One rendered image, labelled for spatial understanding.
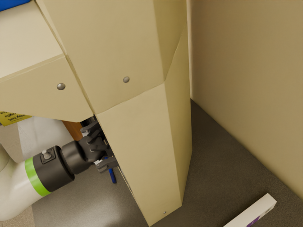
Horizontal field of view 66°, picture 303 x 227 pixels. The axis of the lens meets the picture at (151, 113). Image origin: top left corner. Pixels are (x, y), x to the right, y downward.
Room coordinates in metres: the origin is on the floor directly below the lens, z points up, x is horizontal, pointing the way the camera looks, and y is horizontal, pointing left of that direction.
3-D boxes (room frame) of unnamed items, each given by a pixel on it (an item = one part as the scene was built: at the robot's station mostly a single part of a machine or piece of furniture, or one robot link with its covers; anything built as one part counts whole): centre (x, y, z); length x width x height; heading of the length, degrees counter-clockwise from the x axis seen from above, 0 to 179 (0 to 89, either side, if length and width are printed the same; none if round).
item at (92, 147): (0.33, 0.10, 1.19); 0.11 x 0.01 x 0.04; 80
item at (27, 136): (0.48, 0.35, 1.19); 0.30 x 0.01 x 0.40; 103
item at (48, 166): (0.32, 0.24, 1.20); 0.09 x 0.06 x 0.12; 20
